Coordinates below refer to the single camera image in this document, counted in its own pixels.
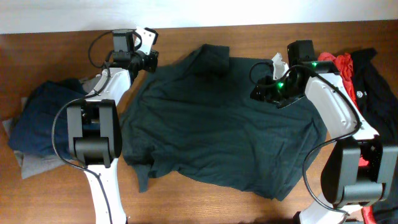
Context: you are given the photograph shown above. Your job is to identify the navy blue shorts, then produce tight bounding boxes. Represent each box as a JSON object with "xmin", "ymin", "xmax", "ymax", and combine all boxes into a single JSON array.
[{"xmin": 8, "ymin": 78, "xmax": 86, "ymax": 156}]

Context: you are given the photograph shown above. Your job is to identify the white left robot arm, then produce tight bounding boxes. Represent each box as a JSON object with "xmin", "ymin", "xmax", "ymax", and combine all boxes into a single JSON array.
[{"xmin": 65, "ymin": 27, "xmax": 159, "ymax": 223}]

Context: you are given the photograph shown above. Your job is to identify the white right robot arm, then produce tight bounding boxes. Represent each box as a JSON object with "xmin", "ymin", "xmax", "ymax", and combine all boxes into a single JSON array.
[{"xmin": 250, "ymin": 40, "xmax": 397, "ymax": 223}]

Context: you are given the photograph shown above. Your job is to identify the red garment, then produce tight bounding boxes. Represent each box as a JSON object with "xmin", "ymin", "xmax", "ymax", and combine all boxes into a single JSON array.
[{"xmin": 318, "ymin": 52, "xmax": 357, "ymax": 106}]

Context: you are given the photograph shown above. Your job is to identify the black logo garment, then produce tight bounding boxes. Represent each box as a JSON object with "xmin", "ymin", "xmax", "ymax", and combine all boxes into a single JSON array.
[{"xmin": 351, "ymin": 48, "xmax": 397, "ymax": 143}]

